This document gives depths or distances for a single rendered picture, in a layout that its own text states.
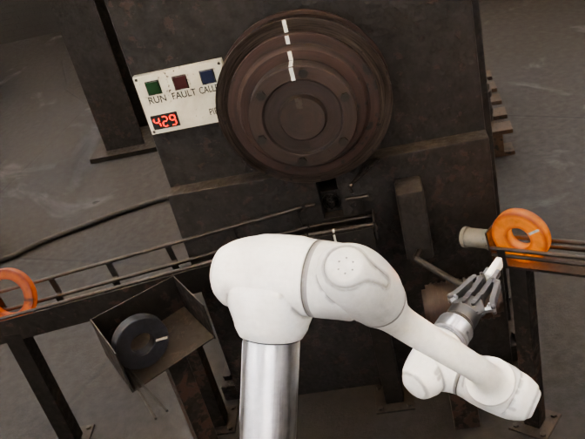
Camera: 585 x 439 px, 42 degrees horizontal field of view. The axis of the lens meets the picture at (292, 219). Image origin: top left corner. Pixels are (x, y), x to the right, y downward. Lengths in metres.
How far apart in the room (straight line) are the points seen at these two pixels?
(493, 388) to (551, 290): 1.45
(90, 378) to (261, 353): 1.97
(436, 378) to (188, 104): 1.05
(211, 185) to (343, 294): 1.19
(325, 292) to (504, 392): 0.59
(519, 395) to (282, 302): 0.63
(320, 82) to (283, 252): 0.76
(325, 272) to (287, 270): 0.08
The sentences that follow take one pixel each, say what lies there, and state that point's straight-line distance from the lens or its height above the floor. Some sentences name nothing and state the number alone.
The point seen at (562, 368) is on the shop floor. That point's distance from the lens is 2.73.
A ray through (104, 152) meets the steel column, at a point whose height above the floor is 0.03.
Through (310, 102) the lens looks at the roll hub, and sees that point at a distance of 1.94.
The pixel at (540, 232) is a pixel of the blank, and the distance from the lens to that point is 2.05.
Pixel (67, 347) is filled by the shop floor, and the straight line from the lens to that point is 3.46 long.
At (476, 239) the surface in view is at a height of 0.68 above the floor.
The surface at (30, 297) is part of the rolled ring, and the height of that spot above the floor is 0.63.
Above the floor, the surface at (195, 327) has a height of 0.61.
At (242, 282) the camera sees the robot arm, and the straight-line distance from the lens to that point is 1.28.
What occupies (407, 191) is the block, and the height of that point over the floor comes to 0.80.
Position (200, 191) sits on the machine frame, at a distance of 2.31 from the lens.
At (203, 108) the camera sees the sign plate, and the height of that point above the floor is 1.11.
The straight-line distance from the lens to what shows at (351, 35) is 1.98.
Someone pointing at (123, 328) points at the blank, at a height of 0.74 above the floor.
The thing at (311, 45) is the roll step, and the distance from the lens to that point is 1.96.
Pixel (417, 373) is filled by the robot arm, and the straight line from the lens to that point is 1.71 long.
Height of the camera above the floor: 1.88
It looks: 30 degrees down
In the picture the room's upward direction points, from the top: 15 degrees counter-clockwise
